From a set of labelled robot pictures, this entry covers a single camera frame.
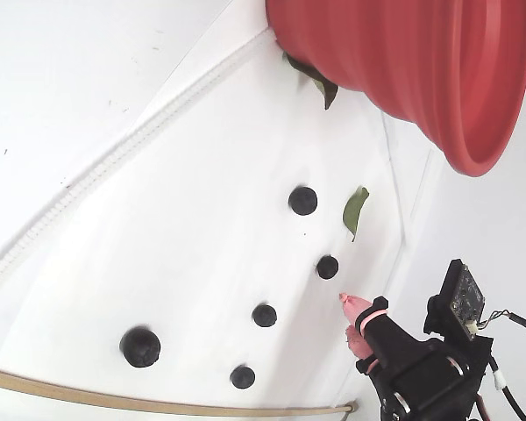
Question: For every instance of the green leaf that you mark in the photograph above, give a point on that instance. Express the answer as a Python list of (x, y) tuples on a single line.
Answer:
[(329, 90), (354, 211)]

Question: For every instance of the wooden dowel stick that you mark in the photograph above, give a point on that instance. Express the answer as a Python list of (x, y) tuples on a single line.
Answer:
[(70, 391)]

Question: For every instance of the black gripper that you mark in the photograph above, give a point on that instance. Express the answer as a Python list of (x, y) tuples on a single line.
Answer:
[(414, 366)]

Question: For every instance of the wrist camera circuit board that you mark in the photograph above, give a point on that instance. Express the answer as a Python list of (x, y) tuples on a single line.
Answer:
[(464, 294)]

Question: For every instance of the large dark blueberry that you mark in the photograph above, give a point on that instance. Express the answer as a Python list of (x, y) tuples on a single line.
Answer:
[(140, 347)]

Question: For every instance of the red collapsible silicone cup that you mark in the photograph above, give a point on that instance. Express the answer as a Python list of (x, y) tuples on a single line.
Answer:
[(399, 66)]

